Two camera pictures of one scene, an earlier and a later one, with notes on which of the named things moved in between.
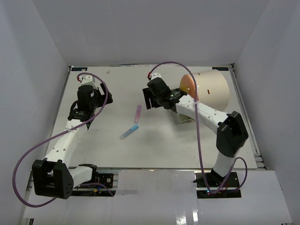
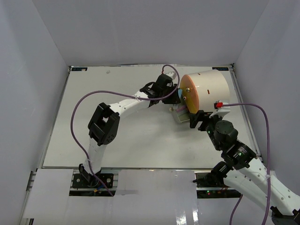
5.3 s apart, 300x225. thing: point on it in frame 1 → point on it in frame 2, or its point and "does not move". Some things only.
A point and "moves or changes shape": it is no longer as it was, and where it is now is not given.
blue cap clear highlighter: (133, 129) moves or changes shape
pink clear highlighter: (138, 113) moves or changes shape
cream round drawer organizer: (213, 87) does not move
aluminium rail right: (259, 161) does not move
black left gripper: (101, 97) → (175, 99)
